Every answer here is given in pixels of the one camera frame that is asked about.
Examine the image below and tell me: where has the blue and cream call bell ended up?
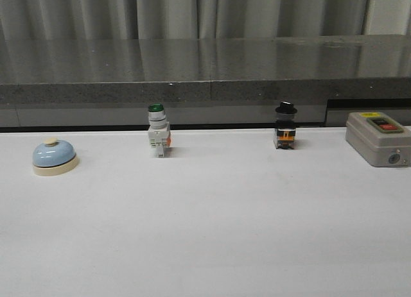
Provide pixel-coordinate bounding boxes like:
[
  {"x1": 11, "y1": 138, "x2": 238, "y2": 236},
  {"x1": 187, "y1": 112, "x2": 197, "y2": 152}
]
[{"x1": 32, "y1": 138, "x2": 80, "y2": 176}]

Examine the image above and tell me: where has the grey granite counter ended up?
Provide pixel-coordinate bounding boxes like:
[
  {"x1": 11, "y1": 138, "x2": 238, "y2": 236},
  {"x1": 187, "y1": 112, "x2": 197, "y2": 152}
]
[{"x1": 1, "y1": 35, "x2": 410, "y2": 128}]

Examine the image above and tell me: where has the grey curtain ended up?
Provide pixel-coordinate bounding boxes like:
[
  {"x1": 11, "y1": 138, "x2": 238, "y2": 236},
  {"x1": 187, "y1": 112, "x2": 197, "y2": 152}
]
[{"x1": 1, "y1": 0, "x2": 410, "y2": 40}]

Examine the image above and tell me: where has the green pushbutton switch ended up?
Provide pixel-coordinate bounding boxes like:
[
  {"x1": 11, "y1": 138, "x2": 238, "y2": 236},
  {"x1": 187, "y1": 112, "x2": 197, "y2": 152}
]
[{"x1": 148, "y1": 103, "x2": 171, "y2": 157}]

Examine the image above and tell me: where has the black selector switch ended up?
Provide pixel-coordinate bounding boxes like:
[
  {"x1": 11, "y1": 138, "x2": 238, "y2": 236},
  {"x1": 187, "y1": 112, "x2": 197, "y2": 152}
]
[{"x1": 274, "y1": 101, "x2": 297, "y2": 149}]

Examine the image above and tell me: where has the grey on-off switch box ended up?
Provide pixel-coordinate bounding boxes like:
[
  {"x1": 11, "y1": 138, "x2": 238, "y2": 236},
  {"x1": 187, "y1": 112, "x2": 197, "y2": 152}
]
[{"x1": 345, "y1": 112, "x2": 410, "y2": 167}]

